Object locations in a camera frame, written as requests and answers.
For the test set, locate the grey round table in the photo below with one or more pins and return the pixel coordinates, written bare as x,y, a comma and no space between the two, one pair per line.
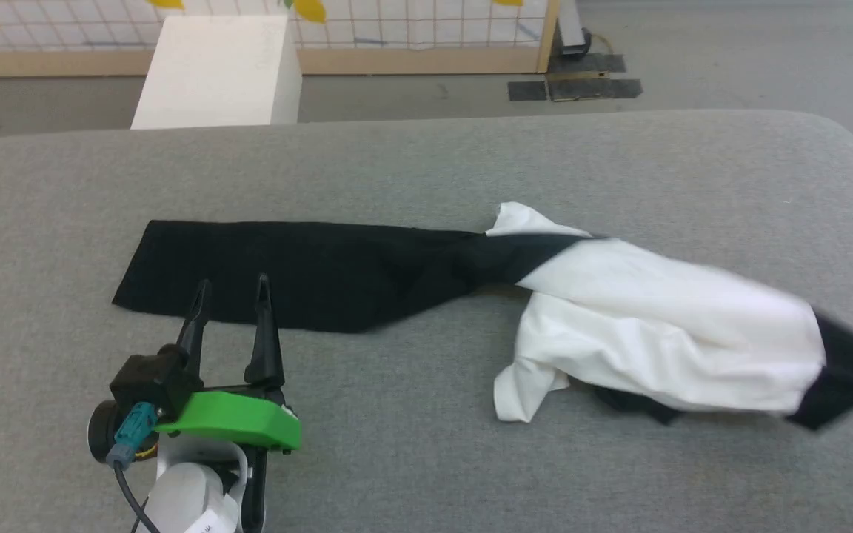
412,163

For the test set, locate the white cube box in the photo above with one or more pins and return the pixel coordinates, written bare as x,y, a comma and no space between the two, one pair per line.
219,74

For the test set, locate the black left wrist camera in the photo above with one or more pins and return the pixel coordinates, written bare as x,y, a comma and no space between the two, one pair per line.
149,377

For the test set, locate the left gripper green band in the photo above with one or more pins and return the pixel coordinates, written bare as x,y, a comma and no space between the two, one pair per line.
241,418

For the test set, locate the black cloth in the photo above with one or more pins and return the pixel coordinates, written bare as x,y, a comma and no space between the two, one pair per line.
656,326

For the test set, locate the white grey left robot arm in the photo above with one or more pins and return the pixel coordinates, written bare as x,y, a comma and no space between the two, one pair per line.
186,496

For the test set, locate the black floor power device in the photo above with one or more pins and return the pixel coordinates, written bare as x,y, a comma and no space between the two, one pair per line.
576,43

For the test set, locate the black floor mat patch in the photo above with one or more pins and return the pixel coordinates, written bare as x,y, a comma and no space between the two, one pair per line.
588,64
528,90
595,89

